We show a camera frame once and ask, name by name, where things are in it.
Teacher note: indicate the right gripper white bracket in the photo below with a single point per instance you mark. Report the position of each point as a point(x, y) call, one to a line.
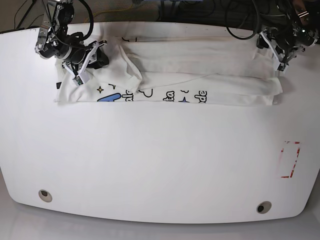
point(80, 61)

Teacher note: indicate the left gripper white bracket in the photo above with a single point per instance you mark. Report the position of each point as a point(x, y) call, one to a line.
point(282, 53)

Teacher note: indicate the white printed t-shirt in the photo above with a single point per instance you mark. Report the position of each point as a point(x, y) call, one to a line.
point(179, 69)

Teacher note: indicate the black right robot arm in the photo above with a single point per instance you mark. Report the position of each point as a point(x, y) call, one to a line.
point(54, 41)

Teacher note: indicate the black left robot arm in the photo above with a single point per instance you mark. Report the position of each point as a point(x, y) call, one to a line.
point(300, 31)

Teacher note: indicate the red tape rectangle marking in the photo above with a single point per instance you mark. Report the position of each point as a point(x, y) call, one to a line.
point(288, 159)

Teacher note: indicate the left table grommet hole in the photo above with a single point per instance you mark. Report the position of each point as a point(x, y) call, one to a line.
point(45, 196)

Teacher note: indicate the table grommet hole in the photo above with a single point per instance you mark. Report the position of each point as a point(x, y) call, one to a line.
point(264, 207)
point(45, 196)

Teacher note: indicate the right table grommet hole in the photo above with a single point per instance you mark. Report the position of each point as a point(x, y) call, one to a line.
point(264, 207)

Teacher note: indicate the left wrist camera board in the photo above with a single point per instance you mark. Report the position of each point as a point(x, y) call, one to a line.
point(280, 66)

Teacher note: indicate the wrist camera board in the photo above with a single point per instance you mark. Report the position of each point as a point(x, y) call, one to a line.
point(80, 80)
point(280, 66)

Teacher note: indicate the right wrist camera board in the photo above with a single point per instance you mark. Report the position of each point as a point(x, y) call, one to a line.
point(80, 80)

